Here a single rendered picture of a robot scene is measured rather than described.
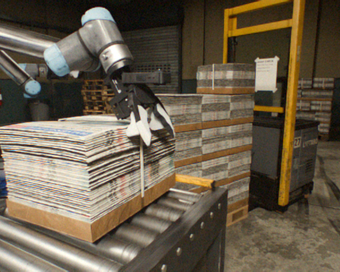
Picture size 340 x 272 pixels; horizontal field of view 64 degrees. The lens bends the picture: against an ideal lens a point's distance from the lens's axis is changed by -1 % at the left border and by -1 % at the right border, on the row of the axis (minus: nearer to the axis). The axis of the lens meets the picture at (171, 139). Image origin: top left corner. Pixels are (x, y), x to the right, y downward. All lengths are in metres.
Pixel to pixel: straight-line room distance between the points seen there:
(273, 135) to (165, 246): 2.21
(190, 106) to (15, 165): 1.27
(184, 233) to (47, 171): 0.33
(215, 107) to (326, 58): 6.26
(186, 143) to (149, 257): 1.30
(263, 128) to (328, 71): 5.41
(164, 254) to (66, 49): 0.51
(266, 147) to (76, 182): 2.33
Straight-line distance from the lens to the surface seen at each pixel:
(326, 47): 8.07
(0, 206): 0.91
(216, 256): 0.98
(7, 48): 0.95
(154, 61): 9.45
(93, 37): 0.71
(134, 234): 0.66
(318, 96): 6.39
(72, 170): 0.60
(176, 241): 0.62
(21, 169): 0.73
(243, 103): 2.20
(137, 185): 0.71
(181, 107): 1.74
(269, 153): 2.76
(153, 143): 0.75
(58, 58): 0.73
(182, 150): 1.79
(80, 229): 0.62
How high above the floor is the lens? 1.13
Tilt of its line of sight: 11 degrees down
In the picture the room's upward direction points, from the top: straight up
